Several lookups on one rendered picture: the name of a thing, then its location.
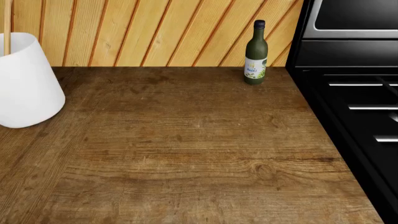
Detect black stove with grates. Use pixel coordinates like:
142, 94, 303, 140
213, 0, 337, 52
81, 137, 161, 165
285, 0, 398, 224

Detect white conical utensil holder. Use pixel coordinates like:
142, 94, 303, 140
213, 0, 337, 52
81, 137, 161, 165
0, 32, 67, 129

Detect wooden utensil handle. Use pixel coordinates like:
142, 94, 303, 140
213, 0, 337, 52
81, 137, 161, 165
3, 0, 13, 55

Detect dark green labelled bottle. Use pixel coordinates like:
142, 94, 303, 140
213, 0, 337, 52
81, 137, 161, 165
244, 19, 269, 86

